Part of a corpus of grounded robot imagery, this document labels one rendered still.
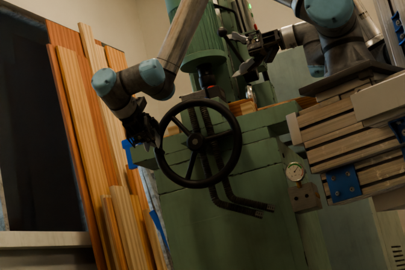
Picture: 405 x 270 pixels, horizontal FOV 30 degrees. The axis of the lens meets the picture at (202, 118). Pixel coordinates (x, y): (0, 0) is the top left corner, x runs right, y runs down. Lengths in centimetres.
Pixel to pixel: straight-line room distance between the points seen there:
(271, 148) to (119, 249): 166
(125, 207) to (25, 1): 132
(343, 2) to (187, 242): 101
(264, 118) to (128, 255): 168
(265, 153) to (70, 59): 214
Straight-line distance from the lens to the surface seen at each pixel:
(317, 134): 207
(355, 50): 207
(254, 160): 250
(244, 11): 310
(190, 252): 254
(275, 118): 251
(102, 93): 210
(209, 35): 275
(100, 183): 420
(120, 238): 402
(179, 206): 256
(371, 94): 187
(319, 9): 196
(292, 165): 241
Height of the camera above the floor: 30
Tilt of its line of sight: 14 degrees up
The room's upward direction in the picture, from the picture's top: 13 degrees counter-clockwise
